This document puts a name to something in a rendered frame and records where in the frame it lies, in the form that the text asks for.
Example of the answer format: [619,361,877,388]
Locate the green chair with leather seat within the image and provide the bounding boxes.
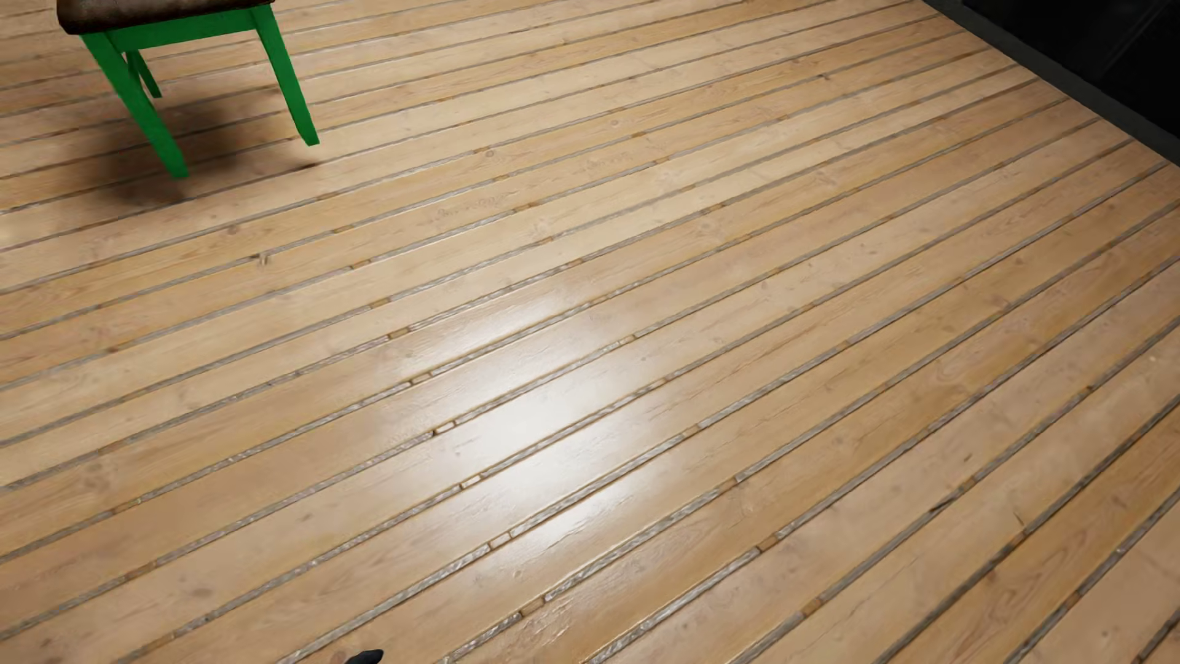
[56,0,321,180]

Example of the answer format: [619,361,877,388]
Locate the dark wall baseboard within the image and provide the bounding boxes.
[924,0,1180,165]

